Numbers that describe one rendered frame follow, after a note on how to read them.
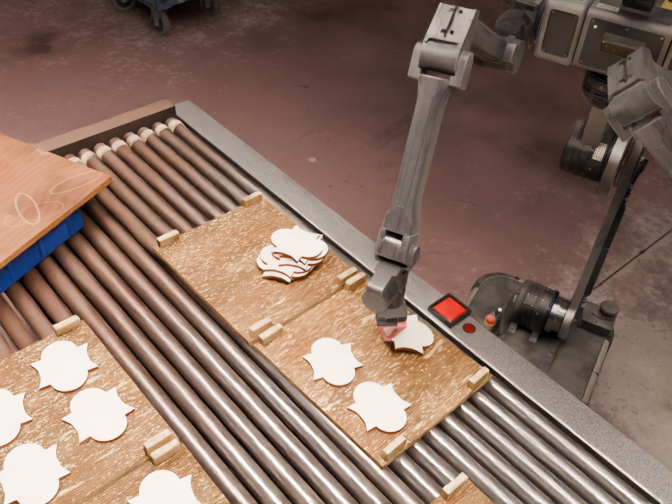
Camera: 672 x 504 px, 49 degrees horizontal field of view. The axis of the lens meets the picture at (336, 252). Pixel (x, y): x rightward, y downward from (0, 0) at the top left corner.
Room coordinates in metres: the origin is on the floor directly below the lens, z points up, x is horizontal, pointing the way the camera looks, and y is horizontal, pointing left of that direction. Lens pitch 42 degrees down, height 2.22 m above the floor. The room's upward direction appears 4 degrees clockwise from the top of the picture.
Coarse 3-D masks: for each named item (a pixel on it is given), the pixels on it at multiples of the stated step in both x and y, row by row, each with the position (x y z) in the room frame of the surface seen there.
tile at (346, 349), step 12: (312, 348) 1.08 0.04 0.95; (324, 348) 1.08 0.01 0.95; (336, 348) 1.08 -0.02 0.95; (348, 348) 1.08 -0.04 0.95; (312, 360) 1.04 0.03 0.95; (324, 360) 1.04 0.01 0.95; (336, 360) 1.05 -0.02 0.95; (348, 360) 1.05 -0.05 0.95; (324, 372) 1.01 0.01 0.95; (336, 372) 1.01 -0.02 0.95; (348, 372) 1.01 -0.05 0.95; (336, 384) 0.98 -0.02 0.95; (348, 384) 0.99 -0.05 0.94
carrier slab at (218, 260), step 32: (224, 224) 1.49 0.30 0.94; (256, 224) 1.50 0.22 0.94; (288, 224) 1.51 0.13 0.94; (160, 256) 1.36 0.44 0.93; (192, 256) 1.36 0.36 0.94; (224, 256) 1.37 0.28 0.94; (256, 256) 1.38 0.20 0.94; (192, 288) 1.25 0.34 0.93; (224, 288) 1.25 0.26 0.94; (256, 288) 1.26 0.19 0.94; (288, 288) 1.27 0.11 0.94; (320, 288) 1.28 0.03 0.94; (224, 320) 1.16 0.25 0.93; (256, 320) 1.16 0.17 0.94; (288, 320) 1.17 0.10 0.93
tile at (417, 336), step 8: (408, 320) 1.16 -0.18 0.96; (416, 320) 1.17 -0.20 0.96; (384, 328) 1.12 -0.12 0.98; (392, 328) 1.13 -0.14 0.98; (408, 328) 1.14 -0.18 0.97; (416, 328) 1.15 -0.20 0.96; (424, 328) 1.15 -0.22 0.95; (400, 336) 1.11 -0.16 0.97; (408, 336) 1.11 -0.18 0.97; (416, 336) 1.12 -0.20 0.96; (424, 336) 1.13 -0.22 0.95; (432, 336) 1.14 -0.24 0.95; (400, 344) 1.08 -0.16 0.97; (408, 344) 1.09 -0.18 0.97; (416, 344) 1.10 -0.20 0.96; (424, 344) 1.10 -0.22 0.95; (416, 352) 1.08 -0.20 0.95
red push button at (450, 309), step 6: (444, 300) 1.27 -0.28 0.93; (450, 300) 1.27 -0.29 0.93; (438, 306) 1.25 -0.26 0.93; (444, 306) 1.25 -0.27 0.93; (450, 306) 1.25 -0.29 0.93; (456, 306) 1.26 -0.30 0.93; (444, 312) 1.23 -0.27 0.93; (450, 312) 1.23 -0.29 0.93; (456, 312) 1.24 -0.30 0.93; (462, 312) 1.24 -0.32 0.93; (450, 318) 1.21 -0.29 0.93
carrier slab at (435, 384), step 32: (320, 320) 1.17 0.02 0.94; (352, 320) 1.18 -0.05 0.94; (288, 352) 1.07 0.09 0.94; (352, 352) 1.08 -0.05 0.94; (384, 352) 1.09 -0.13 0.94; (448, 352) 1.10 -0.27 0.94; (320, 384) 0.98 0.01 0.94; (352, 384) 0.99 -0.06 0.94; (384, 384) 1.00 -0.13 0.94; (416, 384) 1.00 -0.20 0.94; (448, 384) 1.01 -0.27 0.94; (480, 384) 1.02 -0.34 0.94; (352, 416) 0.91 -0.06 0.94; (416, 416) 0.92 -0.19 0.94
